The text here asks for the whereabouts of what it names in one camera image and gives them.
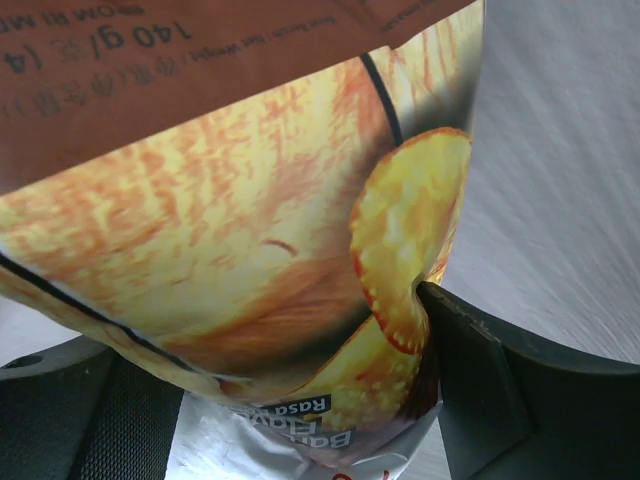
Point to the brown Chuba cassava chips bag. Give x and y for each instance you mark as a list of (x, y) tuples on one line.
[(241, 198)]

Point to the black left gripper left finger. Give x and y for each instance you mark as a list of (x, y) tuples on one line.
[(79, 410)]

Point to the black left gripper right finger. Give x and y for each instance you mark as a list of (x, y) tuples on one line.
[(518, 406)]

